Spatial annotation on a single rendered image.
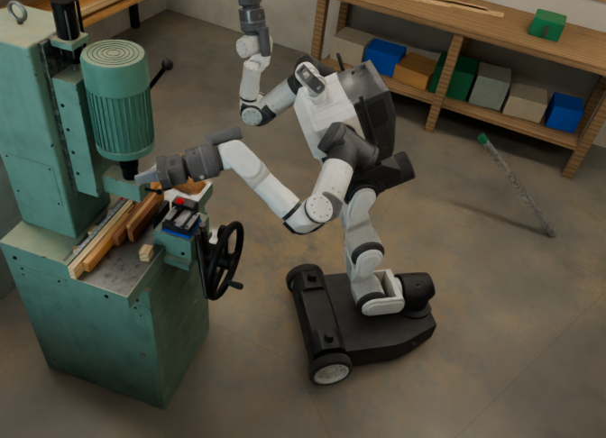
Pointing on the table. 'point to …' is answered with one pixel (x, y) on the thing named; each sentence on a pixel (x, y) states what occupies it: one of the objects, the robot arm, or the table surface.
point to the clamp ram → (160, 214)
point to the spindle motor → (119, 98)
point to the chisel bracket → (119, 186)
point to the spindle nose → (129, 168)
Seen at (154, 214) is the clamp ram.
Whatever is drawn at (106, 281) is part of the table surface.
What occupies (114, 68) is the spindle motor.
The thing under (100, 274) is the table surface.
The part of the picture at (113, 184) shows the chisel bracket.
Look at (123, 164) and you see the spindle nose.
